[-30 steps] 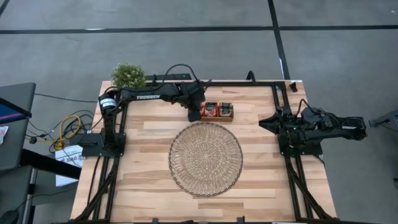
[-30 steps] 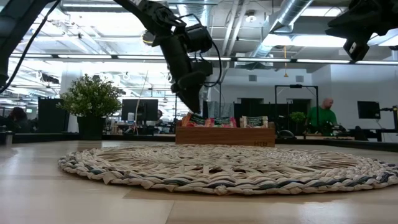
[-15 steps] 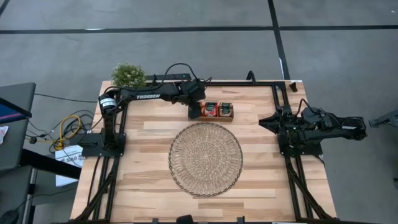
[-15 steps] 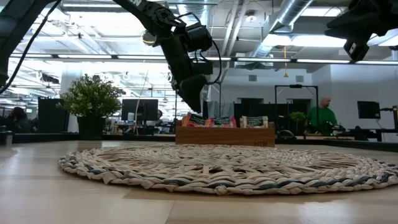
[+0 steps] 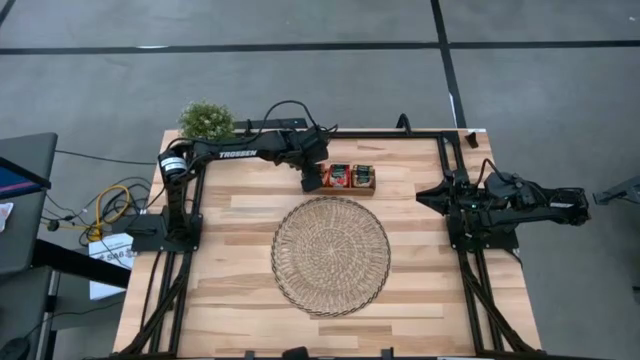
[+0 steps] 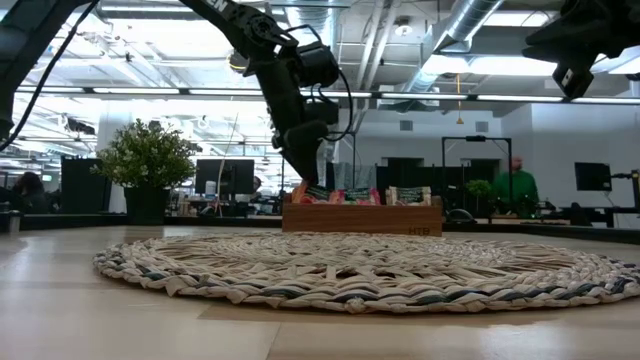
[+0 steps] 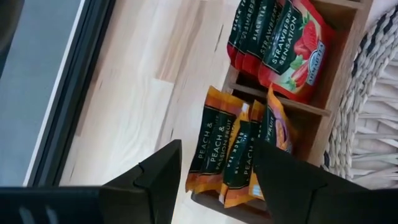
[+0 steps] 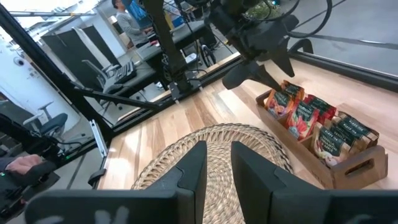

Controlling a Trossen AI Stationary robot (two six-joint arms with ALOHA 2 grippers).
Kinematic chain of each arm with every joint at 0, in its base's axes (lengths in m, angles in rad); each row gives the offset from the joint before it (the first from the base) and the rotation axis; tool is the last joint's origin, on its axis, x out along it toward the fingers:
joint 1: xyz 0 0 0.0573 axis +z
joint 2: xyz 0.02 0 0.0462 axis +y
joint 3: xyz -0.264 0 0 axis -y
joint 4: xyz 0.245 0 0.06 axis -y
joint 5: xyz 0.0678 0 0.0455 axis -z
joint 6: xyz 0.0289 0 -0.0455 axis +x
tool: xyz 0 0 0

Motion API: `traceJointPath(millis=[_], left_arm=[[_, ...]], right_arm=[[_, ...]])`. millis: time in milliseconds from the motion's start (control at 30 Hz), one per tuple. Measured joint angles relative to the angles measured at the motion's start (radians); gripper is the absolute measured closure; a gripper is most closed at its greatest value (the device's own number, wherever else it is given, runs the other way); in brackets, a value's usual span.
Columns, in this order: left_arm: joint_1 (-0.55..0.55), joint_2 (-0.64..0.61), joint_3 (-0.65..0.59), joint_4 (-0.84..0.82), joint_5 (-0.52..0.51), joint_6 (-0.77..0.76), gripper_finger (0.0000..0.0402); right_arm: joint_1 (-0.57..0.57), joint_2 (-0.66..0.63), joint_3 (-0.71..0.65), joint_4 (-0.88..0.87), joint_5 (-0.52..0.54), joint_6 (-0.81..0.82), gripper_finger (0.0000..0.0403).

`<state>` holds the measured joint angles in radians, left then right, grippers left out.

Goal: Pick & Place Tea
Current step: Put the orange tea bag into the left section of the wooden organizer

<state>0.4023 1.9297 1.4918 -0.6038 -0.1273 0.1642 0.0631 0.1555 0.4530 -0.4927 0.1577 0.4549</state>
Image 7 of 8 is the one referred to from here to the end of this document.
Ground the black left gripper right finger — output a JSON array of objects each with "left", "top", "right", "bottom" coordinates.
[{"left": 252, "top": 139, "right": 374, "bottom": 224}]

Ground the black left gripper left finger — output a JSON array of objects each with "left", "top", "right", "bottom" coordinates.
[{"left": 99, "top": 139, "right": 183, "bottom": 224}]

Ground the orange tea bag packet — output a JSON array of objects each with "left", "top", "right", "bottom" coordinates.
[
  {"left": 185, "top": 86, "right": 220, "bottom": 193},
  {"left": 194, "top": 93, "right": 249, "bottom": 194},
  {"left": 248, "top": 83, "right": 297, "bottom": 200},
  {"left": 219, "top": 111, "right": 253, "bottom": 205},
  {"left": 223, "top": 99, "right": 267, "bottom": 208}
]

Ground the round woven placemat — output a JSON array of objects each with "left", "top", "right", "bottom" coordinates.
[{"left": 322, "top": 6, "right": 398, "bottom": 190}]

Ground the wooden three-compartment box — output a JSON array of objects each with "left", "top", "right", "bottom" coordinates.
[{"left": 191, "top": 0, "right": 374, "bottom": 224}]

